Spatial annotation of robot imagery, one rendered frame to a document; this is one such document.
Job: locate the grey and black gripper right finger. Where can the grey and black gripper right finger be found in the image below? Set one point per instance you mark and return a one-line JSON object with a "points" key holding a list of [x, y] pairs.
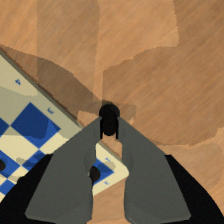
{"points": [[159, 190]]}

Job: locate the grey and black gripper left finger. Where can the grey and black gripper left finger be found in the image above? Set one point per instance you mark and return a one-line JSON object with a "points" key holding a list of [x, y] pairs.
{"points": [[57, 190]]}

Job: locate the blue and cream chessboard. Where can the blue and cream chessboard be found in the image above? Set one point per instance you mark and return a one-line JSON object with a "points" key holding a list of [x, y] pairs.
{"points": [[33, 124]]}

